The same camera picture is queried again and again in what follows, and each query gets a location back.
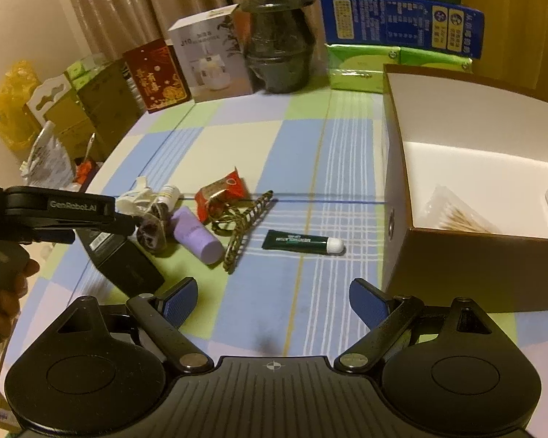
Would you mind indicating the green tissue pack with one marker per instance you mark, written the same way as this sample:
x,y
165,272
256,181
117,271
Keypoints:
x,y
434,58
360,66

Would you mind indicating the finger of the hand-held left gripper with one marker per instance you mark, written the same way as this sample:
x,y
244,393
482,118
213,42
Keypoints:
x,y
96,229
64,203

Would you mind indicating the beige curtain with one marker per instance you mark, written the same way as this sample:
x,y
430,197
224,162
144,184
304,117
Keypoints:
x,y
118,0

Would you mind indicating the yellow plastic bag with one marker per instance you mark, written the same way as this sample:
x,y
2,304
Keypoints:
x,y
13,100

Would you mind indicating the wrapped black bowl stack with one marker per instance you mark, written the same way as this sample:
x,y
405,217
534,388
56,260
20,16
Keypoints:
x,y
278,50

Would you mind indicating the white humidifier box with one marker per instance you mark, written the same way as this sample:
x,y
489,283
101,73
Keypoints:
x,y
210,59

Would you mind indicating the blue carton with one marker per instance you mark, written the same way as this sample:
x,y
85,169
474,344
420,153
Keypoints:
x,y
392,20

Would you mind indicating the red snack packet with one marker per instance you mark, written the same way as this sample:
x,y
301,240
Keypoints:
x,y
221,188

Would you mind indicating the small green box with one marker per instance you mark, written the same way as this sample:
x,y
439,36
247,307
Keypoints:
x,y
80,69

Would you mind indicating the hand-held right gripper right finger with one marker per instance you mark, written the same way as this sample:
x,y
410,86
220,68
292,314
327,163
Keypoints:
x,y
367,303

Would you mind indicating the checked cloth desktop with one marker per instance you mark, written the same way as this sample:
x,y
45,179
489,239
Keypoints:
x,y
301,146

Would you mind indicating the olive gold box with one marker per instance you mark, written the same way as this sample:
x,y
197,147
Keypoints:
x,y
109,98

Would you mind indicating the bronze hair claw clip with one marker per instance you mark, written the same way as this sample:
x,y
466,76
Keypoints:
x,y
238,241

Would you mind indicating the black box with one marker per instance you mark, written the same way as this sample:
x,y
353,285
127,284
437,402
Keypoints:
x,y
128,264

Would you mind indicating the white hanger card packaging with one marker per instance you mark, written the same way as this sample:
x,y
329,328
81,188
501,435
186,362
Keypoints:
x,y
50,98

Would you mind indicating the white plastic bag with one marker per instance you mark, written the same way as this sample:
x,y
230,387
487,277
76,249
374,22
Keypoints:
x,y
48,159

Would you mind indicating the green lip balm tube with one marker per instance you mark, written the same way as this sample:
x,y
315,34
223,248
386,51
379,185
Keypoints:
x,y
297,240

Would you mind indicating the white hair clip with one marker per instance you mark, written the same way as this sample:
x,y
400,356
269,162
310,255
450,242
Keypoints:
x,y
134,198

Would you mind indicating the brown cardboard box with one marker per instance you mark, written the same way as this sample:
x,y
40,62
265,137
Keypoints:
x,y
438,273

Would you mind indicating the person's left hand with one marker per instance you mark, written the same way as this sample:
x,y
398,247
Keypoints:
x,y
9,303

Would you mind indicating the small white bottle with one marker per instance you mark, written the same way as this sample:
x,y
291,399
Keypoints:
x,y
169,194

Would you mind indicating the cotton swab packet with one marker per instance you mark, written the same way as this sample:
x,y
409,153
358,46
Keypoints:
x,y
461,214

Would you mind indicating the wooden cabinet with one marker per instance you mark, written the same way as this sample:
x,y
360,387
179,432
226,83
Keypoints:
x,y
520,18

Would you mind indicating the red gold-printed box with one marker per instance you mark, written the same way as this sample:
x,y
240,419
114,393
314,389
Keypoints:
x,y
155,77

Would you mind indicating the small orange packet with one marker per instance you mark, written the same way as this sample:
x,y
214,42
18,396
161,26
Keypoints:
x,y
84,171

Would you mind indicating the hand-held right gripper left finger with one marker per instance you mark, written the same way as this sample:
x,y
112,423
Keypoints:
x,y
182,302

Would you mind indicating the purple tube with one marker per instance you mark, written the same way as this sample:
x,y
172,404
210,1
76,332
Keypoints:
x,y
196,237

